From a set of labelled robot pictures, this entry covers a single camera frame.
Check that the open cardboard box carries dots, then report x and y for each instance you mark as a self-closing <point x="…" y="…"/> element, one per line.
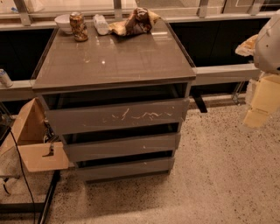
<point x="37" y="154"/>

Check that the clear plastic water bottle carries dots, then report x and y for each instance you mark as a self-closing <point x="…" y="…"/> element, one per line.
<point x="101" y="24"/>

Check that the grey bottom drawer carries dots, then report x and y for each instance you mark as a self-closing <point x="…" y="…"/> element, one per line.
<point x="123" y="170"/>

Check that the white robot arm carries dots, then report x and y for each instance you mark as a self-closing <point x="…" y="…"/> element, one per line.
<point x="264" y="47"/>

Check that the white can on ledge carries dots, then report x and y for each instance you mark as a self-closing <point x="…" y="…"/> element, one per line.
<point x="5" y="79"/>

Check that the grey top drawer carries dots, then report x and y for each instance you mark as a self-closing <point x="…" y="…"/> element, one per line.
<point x="118" y="116"/>

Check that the grey drawer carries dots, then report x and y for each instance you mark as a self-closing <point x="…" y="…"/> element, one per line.
<point x="122" y="147"/>
<point x="123" y="170"/>
<point x="118" y="116"/>

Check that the white bowl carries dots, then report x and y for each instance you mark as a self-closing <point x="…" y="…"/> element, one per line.
<point x="63" y="22"/>

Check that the grey drawer cabinet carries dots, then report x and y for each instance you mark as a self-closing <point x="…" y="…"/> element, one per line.
<point x="109" y="70"/>

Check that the grey middle drawer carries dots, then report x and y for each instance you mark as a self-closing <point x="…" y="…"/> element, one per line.
<point x="122" y="147"/>

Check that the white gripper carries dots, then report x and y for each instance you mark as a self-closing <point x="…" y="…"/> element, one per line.
<point x="269" y="48"/>

